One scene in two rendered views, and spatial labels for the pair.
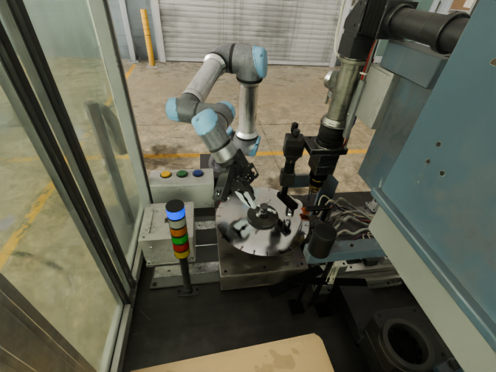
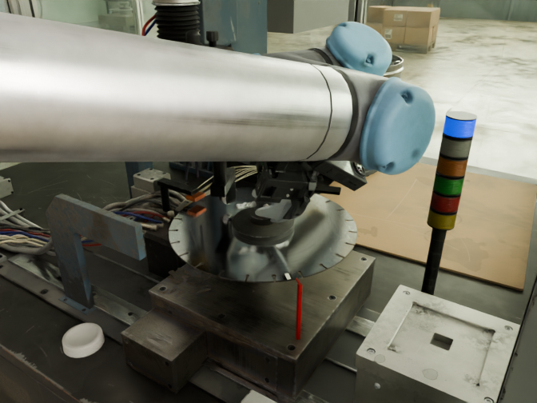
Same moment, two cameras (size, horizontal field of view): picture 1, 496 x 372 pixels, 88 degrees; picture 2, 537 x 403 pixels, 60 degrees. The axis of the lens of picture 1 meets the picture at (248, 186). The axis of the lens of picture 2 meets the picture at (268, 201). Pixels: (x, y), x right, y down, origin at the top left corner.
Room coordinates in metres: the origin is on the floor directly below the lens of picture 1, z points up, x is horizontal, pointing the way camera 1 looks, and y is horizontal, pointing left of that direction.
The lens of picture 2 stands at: (1.15, 0.45, 1.37)
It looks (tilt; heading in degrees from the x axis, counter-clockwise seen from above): 27 degrees down; 225
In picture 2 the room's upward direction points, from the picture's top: straight up
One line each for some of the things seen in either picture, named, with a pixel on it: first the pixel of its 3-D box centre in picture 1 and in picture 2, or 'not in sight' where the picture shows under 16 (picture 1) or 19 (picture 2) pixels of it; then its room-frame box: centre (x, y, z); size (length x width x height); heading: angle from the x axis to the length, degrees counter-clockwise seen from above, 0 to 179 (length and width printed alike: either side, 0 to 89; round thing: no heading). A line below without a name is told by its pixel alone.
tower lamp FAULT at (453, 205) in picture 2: (180, 242); (445, 199); (0.44, 0.17, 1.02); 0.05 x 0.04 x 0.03; 12
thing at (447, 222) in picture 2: (181, 249); (442, 216); (0.44, 0.17, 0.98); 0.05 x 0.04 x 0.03; 12
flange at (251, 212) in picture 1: (263, 213); (263, 218); (0.64, -0.06, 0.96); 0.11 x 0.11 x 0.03
